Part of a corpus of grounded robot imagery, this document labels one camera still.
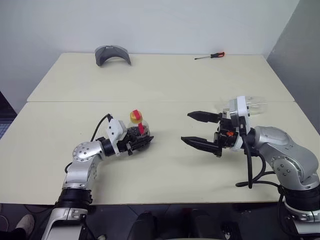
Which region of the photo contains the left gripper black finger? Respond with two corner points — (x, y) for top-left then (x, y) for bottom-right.
(131, 135), (155, 152)

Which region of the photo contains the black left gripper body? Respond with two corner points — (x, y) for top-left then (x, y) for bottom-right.
(116, 126), (136, 157)

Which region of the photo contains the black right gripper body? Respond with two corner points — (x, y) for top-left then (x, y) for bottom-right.
(213, 111), (241, 151)

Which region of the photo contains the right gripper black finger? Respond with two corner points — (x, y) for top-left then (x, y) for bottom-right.
(180, 136), (223, 158)
(187, 110), (222, 124)

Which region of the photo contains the clear bottle with dark drink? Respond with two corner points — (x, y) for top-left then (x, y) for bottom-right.
(126, 119), (152, 141)

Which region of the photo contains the orange and black screwdriver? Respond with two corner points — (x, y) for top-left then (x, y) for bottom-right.
(194, 51), (226, 61)

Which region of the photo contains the dark rounded shape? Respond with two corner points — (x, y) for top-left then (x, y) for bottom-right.
(127, 211), (157, 240)

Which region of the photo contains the grey curved plastic shield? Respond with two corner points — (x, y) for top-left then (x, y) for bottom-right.
(94, 44), (133, 68)

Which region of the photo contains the white shoe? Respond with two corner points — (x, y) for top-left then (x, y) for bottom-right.
(16, 214), (35, 237)

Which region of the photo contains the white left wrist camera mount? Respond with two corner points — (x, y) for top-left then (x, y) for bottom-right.
(105, 119), (129, 155)

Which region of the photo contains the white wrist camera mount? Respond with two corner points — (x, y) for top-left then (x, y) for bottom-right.
(105, 119), (129, 155)
(222, 95), (253, 152)

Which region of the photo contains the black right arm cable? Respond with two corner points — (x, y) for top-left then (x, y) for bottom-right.
(235, 119), (287, 208)

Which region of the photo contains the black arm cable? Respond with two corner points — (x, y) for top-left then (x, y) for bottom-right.
(235, 119), (287, 208)
(90, 113), (114, 143)

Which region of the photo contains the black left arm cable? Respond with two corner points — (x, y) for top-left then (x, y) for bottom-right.
(90, 113), (114, 143)

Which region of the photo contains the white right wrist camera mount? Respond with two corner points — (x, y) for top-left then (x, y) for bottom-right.
(222, 95), (253, 152)

